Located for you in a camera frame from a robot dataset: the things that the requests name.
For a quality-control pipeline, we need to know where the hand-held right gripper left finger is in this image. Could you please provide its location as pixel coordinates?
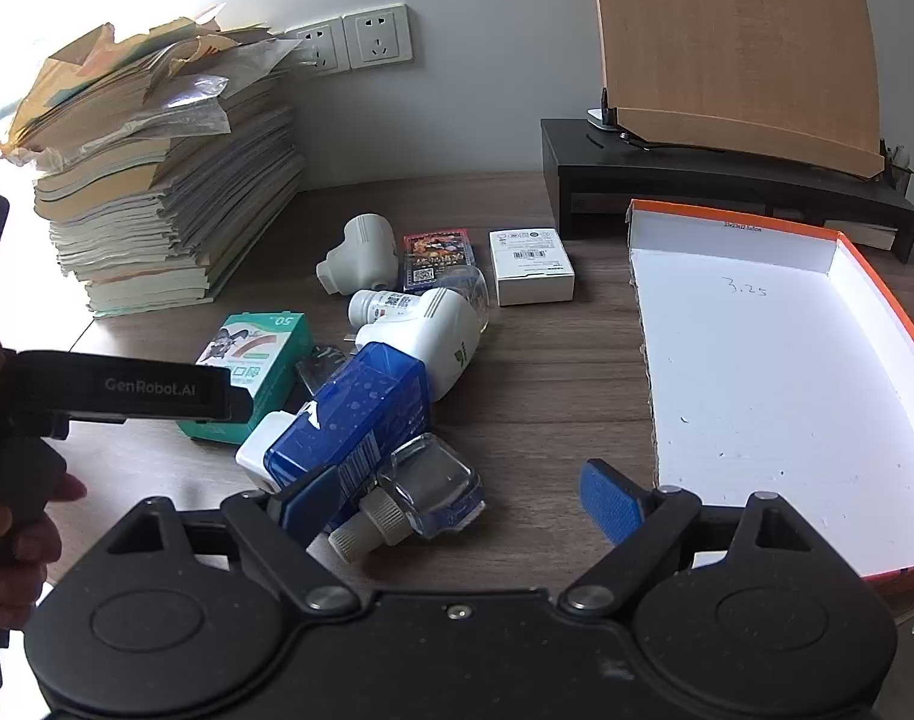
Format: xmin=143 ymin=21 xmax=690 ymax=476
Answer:
xmin=89 ymin=463 xmax=360 ymax=612

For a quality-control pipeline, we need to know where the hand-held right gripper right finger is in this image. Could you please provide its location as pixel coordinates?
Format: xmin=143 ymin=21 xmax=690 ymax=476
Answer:
xmin=560 ymin=457 xmax=825 ymax=612

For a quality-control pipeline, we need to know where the green cartoon plaster box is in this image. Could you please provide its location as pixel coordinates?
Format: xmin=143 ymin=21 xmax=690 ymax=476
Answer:
xmin=175 ymin=311 xmax=314 ymax=445

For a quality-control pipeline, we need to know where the orange and white cardboard box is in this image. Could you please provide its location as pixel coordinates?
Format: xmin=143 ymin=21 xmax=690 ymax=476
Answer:
xmin=625 ymin=199 xmax=914 ymax=601

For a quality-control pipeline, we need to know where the white heater with liquid bottle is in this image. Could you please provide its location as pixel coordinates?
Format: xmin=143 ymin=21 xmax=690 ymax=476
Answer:
xmin=355 ymin=268 xmax=492 ymax=402

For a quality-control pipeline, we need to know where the white plug-in heater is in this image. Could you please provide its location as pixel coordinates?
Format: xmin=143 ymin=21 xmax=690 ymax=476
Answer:
xmin=316 ymin=214 xmax=398 ymax=295

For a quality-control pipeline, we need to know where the person's left hand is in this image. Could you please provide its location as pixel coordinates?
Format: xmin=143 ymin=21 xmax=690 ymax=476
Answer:
xmin=0 ymin=469 xmax=90 ymax=631

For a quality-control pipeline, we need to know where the blue and white carton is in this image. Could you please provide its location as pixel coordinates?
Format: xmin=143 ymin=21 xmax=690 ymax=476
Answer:
xmin=235 ymin=341 xmax=437 ymax=518

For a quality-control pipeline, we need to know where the clear bottle with white cap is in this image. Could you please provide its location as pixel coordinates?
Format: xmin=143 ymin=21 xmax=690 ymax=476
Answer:
xmin=328 ymin=433 xmax=486 ymax=566

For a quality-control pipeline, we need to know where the stack of books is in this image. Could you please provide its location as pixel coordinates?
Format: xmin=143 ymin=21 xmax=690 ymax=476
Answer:
xmin=32 ymin=75 xmax=308 ymax=318

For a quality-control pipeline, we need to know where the white pill bottle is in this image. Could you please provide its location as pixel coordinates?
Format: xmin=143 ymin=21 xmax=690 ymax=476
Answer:
xmin=347 ymin=289 xmax=428 ymax=327

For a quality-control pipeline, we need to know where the small white carton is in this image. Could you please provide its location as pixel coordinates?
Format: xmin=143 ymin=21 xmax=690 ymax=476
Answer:
xmin=490 ymin=227 xmax=576 ymax=307

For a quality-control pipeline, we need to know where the colourful card pack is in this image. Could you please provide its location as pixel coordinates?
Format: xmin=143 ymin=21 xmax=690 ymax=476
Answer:
xmin=401 ymin=229 xmax=477 ymax=293

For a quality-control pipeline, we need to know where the pile of crumpled papers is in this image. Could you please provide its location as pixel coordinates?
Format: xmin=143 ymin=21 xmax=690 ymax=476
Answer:
xmin=0 ymin=4 xmax=308 ymax=170

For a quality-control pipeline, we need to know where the black monitor riser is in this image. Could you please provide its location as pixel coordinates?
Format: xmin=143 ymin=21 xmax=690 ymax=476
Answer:
xmin=541 ymin=118 xmax=914 ymax=265

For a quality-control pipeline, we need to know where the cream notepad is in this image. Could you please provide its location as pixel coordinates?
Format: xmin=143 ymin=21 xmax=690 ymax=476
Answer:
xmin=824 ymin=221 xmax=897 ymax=250

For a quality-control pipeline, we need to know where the black mesh pen holder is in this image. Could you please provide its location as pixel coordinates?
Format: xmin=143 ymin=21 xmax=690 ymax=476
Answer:
xmin=877 ymin=139 xmax=914 ymax=196

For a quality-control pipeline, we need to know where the wooden book stand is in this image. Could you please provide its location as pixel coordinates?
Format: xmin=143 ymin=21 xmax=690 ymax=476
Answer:
xmin=588 ymin=0 xmax=887 ymax=182

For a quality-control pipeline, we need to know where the white wall socket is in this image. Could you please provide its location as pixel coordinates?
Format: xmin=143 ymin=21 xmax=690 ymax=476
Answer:
xmin=341 ymin=4 xmax=413 ymax=72
xmin=284 ymin=21 xmax=349 ymax=76

